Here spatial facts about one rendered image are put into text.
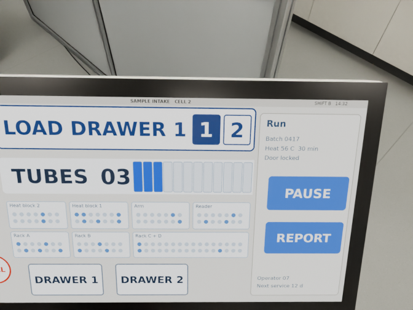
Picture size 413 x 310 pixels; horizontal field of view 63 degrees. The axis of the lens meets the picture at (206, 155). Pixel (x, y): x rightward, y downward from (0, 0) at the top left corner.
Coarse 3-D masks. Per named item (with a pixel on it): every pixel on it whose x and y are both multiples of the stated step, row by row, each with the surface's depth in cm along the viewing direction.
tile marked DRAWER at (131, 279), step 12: (120, 264) 43; (132, 264) 44; (144, 264) 44; (156, 264) 44; (168, 264) 44; (180, 264) 44; (120, 276) 44; (132, 276) 44; (144, 276) 44; (156, 276) 44; (168, 276) 44; (180, 276) 44; (120, 288) 44; (132, 288) 44; (144, 288) 44; (156, 288) 44; (168, 288) 45; (180, 288) 45
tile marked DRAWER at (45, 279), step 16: (32, 272) 43; (48, 272) 43; (64, 272) 44; (80, 272) 44; (96, 272) 44; (32, 288) 44; (48, 288) 44; (64, 288) 44; (80, 288) 44; (96, 288) 44
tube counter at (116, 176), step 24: (120, 168) 40; (144, 168) 40; (168, 168) 40; (192, 168) 41; (216, 168) 41; (240, 168) 41; (120, 192) 41; (144, 192) 41; (168, 192) 41; (192, 192) 41; (216, 192) 41; (240, 192) 41
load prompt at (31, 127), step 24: (0, 120) 39; (24, 120) 39; (48, 120) 39; (72, 120) 39; (96, 120) 39; (120, 120) 39; (144, 120) 39; (168, 120) 39; (192, 120) 39; (216, 120) 39; (240, 120) 39; (0, 144) 39; (24, 144) 39; (48, 144) 39; (72, 144) 39; (96, 144) 40; (120, 144) 40; (144, 144) 40; (168, 144) 40; (192, 144) 40; (216, 144) 40; (240, 144) 40
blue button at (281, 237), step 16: (272, 224) 43; (288, 224) 43; (304, 224) 43; (320, 224) 43; (336, 224) 43; (272, 240) 43; (288, 240) 43; (304, 240) 43; (320, 240) 43; (336, 240) 43
